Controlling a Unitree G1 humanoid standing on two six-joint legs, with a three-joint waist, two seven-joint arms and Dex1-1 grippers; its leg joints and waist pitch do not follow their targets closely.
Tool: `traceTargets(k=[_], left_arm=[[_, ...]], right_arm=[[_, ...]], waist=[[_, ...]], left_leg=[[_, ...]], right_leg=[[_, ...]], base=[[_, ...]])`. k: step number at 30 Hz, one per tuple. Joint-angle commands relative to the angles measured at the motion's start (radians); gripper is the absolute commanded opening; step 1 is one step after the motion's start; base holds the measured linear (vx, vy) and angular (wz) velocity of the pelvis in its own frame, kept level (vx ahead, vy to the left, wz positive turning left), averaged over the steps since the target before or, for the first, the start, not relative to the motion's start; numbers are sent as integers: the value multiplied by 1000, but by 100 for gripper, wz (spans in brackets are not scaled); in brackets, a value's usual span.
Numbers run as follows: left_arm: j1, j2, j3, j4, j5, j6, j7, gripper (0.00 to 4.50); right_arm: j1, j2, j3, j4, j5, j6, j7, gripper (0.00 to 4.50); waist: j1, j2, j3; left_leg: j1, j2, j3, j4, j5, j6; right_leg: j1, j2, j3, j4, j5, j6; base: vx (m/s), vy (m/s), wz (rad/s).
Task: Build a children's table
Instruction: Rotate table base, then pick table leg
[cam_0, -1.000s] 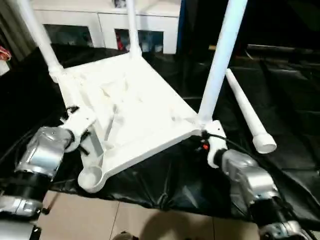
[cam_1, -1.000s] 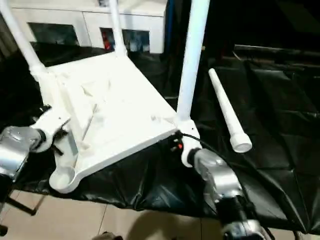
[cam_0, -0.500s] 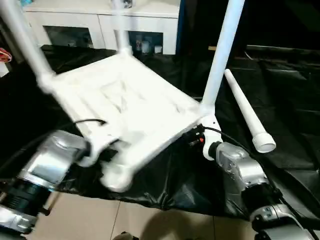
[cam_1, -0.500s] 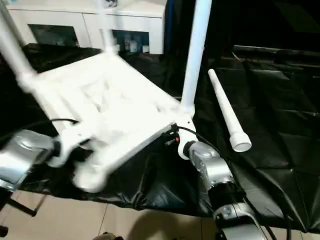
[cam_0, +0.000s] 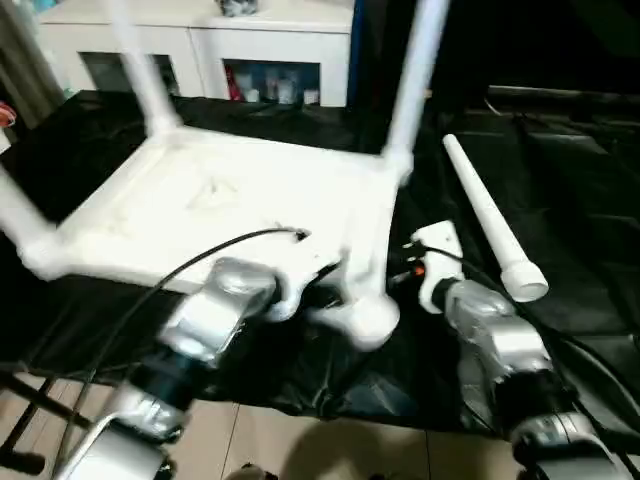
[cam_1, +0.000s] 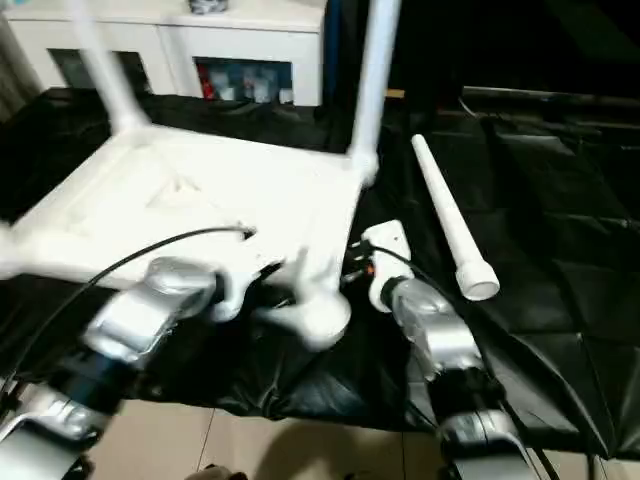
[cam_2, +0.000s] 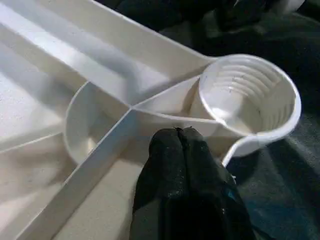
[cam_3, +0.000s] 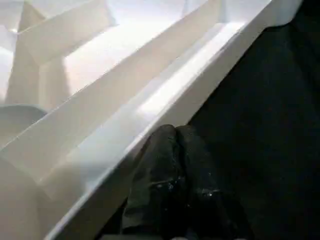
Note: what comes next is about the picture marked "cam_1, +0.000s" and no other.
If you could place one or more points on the white plastic table top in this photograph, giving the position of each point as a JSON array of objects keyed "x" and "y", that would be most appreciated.
[{"x": 225, "y": 175}]

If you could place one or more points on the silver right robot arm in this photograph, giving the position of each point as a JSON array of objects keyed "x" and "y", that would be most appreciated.
[{"x": 440, "y": 335}]

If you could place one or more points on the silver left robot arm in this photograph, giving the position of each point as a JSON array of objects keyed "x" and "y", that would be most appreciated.
[{"x": 140, "y": 310}]

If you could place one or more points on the small white jar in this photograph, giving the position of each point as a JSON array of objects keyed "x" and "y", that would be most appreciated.
[
  {"x": 286, "y": 96},
  {"x": 228, "y": 94}
]

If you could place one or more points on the black plastic mat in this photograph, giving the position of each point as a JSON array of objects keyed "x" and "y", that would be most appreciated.
[{"x": 550, "y": 225}]

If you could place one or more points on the red box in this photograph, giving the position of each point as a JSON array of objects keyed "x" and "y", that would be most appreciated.
[{"x": 206, "y": 82}]

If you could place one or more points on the black horizontal bar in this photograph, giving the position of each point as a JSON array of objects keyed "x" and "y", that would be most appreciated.
[{"x": 550, "y": 96}]

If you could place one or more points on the dark furniture with brass label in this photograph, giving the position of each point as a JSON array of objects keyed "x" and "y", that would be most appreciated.
[{"x": 500, "y": 45}]

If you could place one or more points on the white glass-door cabinet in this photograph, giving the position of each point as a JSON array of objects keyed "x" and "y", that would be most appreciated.
[{"x": 165, "y": 35}]

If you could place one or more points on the dark patterned bundle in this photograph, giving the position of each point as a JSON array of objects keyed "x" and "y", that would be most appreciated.
[{"x": 207, "y": 6}]

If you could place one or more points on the grey curtain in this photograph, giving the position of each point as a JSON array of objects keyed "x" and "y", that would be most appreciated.
[{"x": 15, "y": 65}]

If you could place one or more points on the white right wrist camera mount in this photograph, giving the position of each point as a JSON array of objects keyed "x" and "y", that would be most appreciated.
[{"x": 387, "y": 250}]

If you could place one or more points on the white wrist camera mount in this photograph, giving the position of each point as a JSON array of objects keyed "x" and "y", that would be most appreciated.
[
  {"x": 235, "y": 285},
  {"x": 387, "y": 250}
]

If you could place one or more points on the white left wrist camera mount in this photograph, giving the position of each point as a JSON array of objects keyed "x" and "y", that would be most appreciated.
[{"x": 235, "y": 285}]

